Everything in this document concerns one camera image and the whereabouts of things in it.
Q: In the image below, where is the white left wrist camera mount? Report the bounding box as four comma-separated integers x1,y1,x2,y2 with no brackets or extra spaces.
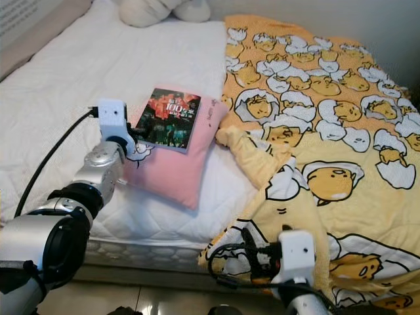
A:
96,98,129,140

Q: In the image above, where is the dark robot right foot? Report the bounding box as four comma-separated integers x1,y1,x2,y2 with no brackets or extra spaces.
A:
207,304,245,315

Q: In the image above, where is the white quilted mattress pad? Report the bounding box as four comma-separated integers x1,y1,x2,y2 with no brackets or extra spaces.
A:
0,0,266,243

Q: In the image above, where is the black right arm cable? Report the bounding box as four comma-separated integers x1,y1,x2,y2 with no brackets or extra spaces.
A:
207,241,296,293

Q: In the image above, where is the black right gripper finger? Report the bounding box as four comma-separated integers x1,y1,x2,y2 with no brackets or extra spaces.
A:
238,226,263,270

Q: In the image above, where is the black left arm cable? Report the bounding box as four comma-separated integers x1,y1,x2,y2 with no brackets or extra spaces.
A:
14,110,100,219

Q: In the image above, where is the yellow cartoon egg blanket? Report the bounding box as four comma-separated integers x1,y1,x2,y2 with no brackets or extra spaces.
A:
197,14,420,312

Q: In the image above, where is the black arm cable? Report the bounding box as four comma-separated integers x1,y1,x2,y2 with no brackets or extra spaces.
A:
14,110,100,219
207,241,296,293

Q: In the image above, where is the mattress with patterned side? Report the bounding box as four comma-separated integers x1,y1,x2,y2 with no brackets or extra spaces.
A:
85,233,214,271

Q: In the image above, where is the pink plush pillow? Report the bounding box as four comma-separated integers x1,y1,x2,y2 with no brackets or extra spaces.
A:
121,95,229,211

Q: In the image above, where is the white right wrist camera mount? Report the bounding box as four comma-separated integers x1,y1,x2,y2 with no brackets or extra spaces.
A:
272,230,317,287

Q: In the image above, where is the cream plush toy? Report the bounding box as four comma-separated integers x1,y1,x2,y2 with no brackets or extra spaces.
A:
118,0,212,28

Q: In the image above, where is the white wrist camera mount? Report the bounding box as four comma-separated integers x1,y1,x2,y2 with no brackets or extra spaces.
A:
272,230,317,287
96,98,129,140

